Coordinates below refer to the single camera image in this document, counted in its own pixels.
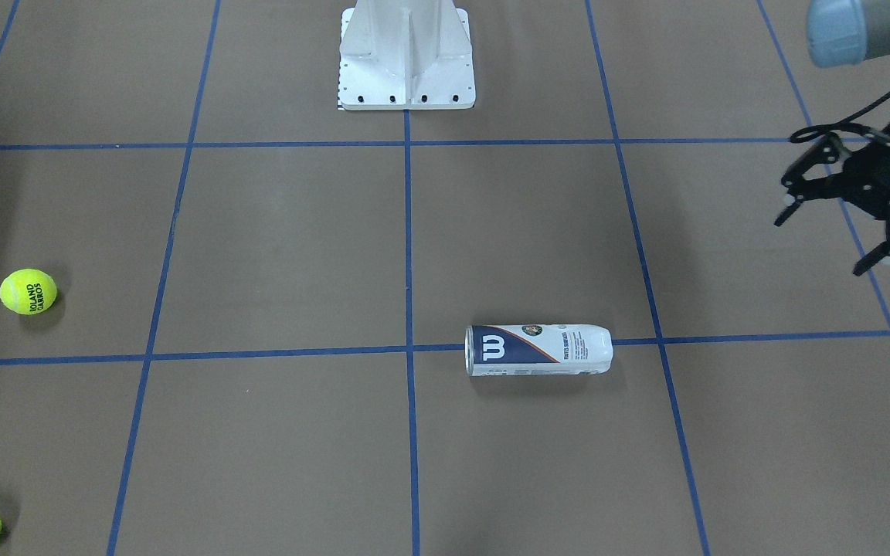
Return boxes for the Wilson tennis ball can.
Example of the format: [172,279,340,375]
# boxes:
[465,324,614,377]

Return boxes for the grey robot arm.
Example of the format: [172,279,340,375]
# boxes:
[776,1,890,276]

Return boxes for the tennis ball with Roland Garros print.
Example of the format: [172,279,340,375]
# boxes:
[0,269,59,316]

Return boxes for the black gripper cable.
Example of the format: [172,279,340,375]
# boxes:
[789,56,890,146]

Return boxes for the white metal mount base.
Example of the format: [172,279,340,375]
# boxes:
[337,1,477,110]

